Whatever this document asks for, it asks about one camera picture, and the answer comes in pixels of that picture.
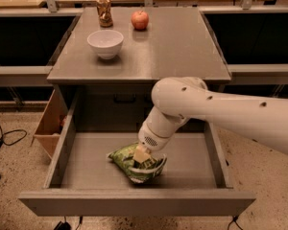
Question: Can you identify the cardboard box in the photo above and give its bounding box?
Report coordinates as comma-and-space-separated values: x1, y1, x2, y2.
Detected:
34, 90, 67, 158

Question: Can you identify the metal rail frame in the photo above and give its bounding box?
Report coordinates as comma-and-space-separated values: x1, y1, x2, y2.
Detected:
199, 6, 288, 85
0, 9, 83, 87

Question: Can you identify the white ceramic bowl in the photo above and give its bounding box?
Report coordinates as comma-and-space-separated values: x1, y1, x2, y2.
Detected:
87, 30, 124, 59

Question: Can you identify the crushed gold soda can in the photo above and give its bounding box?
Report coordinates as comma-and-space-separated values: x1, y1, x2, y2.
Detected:
96, 0, 113, 28

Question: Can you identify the left metal rail frame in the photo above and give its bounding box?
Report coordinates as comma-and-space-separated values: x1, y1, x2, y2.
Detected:
0, 9, 83, 87

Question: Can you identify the green jalapeno chip bag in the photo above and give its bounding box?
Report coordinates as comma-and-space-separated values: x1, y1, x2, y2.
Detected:
108, 143, 167, 184

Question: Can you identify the open grey top drawer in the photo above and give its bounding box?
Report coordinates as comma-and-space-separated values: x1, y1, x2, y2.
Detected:
19, 94, 255, 217

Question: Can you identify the red apple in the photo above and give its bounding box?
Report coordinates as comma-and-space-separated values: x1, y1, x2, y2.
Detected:
131, 11, 149, 31

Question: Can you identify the right metal rail frame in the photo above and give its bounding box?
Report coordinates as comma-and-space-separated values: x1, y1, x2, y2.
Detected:
199, 6, 288, 85

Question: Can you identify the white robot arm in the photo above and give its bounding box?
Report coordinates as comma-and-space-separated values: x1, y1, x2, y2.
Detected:
133, 77, 288, 163

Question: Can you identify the grey cabinet counter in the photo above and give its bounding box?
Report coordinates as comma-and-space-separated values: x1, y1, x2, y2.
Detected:
47, 7, 230, 119

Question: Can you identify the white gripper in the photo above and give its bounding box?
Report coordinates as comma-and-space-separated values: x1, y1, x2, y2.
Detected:
133, 106, 189, 170

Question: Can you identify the black floor cable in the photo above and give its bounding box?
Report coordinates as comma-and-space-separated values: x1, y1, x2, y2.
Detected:
0, 111, 28, 156

